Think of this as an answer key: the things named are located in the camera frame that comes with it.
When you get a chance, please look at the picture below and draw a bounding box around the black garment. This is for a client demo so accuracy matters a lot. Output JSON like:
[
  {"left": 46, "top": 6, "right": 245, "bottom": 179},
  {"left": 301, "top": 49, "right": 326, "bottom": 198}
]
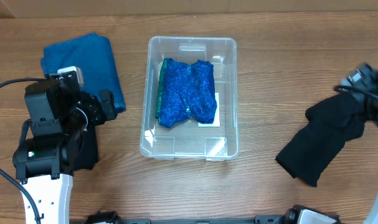
[{"left": 276, "top": 93, "right": 366, "bottom": 187}]

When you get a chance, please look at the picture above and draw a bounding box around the blue green sequin garment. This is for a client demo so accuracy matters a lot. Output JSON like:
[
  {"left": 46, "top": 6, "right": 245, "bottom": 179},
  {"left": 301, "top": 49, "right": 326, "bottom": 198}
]
[{"left": 155, "top": 58, "right": 217, "bottom": 128}]

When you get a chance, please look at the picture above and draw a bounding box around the clear plastic storage bin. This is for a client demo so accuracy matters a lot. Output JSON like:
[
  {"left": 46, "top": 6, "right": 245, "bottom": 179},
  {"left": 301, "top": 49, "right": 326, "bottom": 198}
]
[{"left": 139, "top": 36, "right": 239, "bottom": 161}]

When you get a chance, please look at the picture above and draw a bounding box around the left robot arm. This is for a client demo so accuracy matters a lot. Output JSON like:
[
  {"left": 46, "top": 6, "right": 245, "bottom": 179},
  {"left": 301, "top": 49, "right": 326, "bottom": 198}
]
[{"left": 12, "top": 71, "right": 116, "bottom": 223}]

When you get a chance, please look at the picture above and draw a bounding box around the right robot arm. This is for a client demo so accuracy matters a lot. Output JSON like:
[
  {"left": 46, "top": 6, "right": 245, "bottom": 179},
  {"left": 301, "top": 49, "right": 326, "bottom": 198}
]
[{"left": 333, "top": 63, "right": 378, "bottom": 224}]

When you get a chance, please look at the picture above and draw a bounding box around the folded blue denim cloth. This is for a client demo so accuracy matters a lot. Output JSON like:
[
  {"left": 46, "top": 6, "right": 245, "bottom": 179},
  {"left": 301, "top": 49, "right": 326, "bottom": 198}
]
[{"left": 40, "top": 33, "right": 126, "bottom": 113}]

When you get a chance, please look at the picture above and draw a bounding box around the folded black cloth left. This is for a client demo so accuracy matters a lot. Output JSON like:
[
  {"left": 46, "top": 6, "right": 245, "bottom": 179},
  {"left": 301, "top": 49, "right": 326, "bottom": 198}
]
[{"left": 74, "top": 126, "right": 99, "bottom": 171}]

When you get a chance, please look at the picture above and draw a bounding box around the white label in bin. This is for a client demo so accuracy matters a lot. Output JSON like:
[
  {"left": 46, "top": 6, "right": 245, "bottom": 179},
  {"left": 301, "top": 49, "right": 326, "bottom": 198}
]
[{"left": 198, "top": 92, "right": 220, "bottom": 128}]

